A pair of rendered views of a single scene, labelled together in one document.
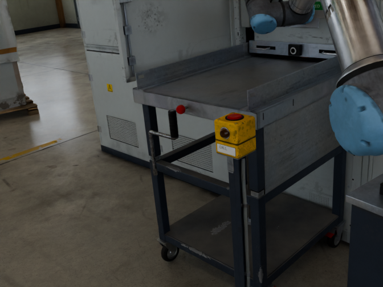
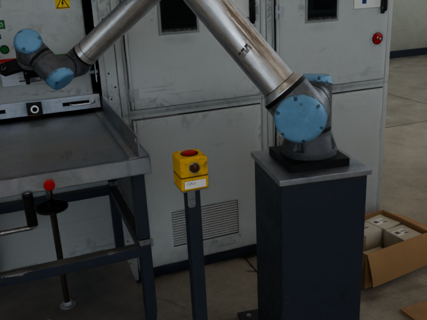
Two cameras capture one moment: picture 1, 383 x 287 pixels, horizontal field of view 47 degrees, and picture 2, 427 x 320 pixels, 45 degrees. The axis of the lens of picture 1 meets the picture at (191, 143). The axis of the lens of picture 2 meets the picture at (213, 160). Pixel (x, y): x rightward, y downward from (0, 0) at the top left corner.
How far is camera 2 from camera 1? 1.22 m
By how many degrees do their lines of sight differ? 62
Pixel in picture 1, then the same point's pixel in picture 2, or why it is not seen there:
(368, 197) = (290, 176)
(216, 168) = not seen: outside the picture
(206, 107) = (80, 171)
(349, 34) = (271, 63)
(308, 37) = (46, 93)
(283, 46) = (16, 107)
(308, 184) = (78, 246)
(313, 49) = (56, 104)
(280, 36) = (8, 97)
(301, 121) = not seen: hidden behind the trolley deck
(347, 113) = (303, 113)
